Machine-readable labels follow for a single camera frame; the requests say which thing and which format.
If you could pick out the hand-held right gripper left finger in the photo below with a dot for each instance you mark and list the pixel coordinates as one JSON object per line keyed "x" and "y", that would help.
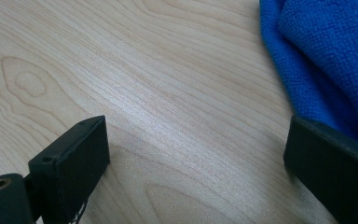
{"x": 70, "y": 161}

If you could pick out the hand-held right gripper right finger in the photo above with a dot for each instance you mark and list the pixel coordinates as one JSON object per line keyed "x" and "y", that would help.
{"x": 332, "y": 168}

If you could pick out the blue microfibre cloth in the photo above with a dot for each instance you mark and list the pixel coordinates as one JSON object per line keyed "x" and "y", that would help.
{"x": 326, "y": 56}

